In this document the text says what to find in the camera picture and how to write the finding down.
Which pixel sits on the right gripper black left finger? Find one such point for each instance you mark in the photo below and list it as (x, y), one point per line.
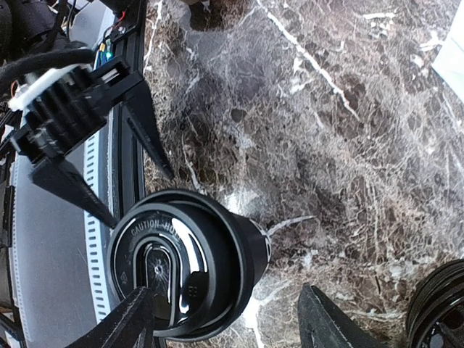
(130, 324)

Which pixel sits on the black front frame rail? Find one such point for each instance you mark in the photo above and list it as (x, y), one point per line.
(127, 154)

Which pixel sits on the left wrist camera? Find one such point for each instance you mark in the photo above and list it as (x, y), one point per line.
(49, 68)

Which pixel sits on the stack of black lids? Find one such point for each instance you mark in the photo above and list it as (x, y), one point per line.
(435, 314)

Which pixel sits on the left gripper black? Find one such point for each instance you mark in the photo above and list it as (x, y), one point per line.
(64, 108)

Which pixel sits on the light blue paper bag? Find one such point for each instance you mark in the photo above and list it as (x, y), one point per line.
(449, 62)

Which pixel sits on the black plastic cup lid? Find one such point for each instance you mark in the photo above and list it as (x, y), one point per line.
(192, 253)

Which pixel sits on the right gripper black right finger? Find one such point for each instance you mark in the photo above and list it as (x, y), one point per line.
(323, 324)

